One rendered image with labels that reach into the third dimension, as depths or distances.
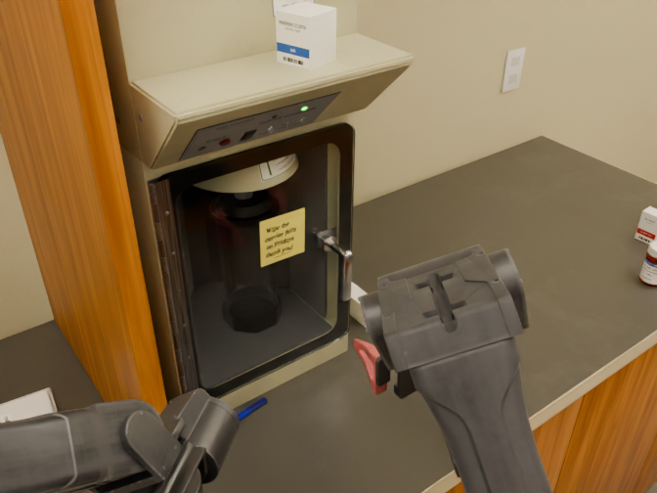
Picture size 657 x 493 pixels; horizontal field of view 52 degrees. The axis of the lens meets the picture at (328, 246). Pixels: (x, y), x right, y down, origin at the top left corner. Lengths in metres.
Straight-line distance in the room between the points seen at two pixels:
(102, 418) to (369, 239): 1.05
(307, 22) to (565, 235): 1.00
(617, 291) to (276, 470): 0.80
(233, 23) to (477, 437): 0.58
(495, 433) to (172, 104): 0.47
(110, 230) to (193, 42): 0.23
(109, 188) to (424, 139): 1.17
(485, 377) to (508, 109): 1.64
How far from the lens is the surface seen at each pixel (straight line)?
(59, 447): 0.54
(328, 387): 1.16
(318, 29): 0.79
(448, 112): 1.80
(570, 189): 1.83
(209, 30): 0.81
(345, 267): 1.00
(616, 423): 1.64
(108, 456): 0.55
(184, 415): 0.64
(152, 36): 0.79
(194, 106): 0.70
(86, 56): 0.67
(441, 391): 0.39
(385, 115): 1.64
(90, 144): 0.69
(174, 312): 0.93
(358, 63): 0.82
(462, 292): 0.41
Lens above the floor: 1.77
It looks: 34 degrees down
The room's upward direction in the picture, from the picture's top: straight up
